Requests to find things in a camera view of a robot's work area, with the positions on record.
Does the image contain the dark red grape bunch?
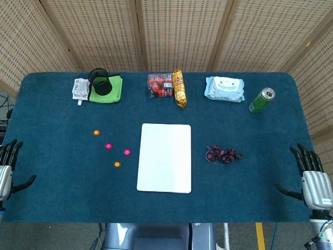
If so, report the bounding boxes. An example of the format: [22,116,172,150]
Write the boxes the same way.
[205,145,244,166]

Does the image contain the left five-finger robot hand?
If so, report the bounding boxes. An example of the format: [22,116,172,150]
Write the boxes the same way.
[0,139,37,203]

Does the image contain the white magnetic board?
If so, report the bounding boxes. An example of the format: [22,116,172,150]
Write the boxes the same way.
[136,123,192,194]

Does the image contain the black mesh pen holder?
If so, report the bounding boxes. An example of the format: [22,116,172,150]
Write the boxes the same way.
[87,68,113,96]

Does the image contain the right five-finger robot hand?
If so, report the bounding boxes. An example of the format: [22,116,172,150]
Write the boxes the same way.
[275,142,333,210]

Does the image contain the woven bamboo folding screen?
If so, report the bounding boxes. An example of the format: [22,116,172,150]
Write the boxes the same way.
[0,0,333,162]

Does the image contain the thin right arm wires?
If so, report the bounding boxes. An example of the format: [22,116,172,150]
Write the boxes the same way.
[303,218,333,250]

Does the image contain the folded green cloth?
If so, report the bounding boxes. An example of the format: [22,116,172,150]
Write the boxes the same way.
[87,73,123,104]

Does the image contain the white spout pouch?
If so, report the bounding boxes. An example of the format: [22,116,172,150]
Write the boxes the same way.
[72,78,91,106]

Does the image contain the golden snack bag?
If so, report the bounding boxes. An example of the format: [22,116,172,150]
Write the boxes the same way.
[172,68,188,110]

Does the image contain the black floor cables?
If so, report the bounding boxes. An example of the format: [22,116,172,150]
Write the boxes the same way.
[0,93,15,131]

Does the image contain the green drink can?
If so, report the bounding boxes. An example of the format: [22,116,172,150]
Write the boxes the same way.
[248,87,276,115]

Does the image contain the red snack package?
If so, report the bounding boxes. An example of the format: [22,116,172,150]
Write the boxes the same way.
[147,73,174,99]

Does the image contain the light blue wet wipes pack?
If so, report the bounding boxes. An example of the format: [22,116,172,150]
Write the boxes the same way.
[204,76,246,103]

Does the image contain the blue floor cable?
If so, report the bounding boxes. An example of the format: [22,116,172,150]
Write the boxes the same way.
[270,223,278,250]

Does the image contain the blue felt table cover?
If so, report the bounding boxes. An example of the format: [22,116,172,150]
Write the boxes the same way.
[0,71,313,224]

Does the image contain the grey robot torso base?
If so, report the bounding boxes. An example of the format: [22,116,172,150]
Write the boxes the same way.
[103,222,218,250]

